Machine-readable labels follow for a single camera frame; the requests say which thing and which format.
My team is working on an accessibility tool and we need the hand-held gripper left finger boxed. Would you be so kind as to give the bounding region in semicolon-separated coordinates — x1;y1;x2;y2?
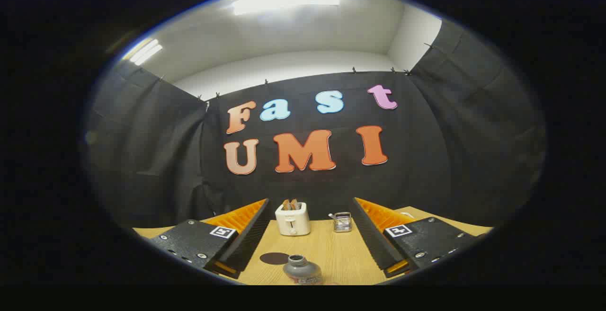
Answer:
149;198;271;279

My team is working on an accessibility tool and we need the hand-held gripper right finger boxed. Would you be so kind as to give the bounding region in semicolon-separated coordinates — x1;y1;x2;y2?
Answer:
351;197;476;278

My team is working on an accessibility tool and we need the dark brown round coaster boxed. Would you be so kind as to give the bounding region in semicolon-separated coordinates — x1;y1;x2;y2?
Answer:
259;252;290;265

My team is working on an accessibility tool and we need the silver juice bottle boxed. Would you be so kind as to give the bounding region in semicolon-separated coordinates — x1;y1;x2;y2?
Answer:
283;255;324;285

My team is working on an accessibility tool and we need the wooden table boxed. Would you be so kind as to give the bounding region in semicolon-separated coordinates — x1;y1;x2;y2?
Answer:
133;205;494;285

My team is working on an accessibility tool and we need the white toaster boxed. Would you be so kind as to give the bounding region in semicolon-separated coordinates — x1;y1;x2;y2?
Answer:
275;202;312;236

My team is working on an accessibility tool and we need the black backdrop cloth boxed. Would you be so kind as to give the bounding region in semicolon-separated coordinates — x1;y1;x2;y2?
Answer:
85;20;547;229

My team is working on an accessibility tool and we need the metal wire holder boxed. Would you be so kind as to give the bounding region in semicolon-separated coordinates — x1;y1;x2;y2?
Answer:
329;212;353;233

